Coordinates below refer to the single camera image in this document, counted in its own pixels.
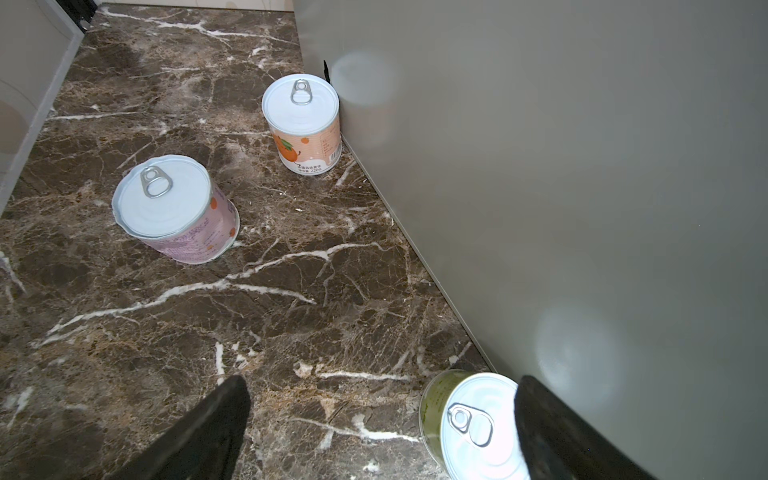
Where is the grey metal cabinet box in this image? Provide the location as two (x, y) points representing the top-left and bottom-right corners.
(294, 1), (767, 479)

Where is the orange label can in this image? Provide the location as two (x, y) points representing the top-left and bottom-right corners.
(262, 73), (342, 176)

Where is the light green label can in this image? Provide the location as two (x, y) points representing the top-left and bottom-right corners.
(419, 369), (530, 480)

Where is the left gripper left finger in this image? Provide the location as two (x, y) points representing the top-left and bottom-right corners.
(112, 375), (251, 479)

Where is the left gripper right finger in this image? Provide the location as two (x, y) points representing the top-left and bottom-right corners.
(514, 375), (654, 480)

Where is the pink label can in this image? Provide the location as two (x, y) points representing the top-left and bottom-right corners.
(111, 155), (240, 265)

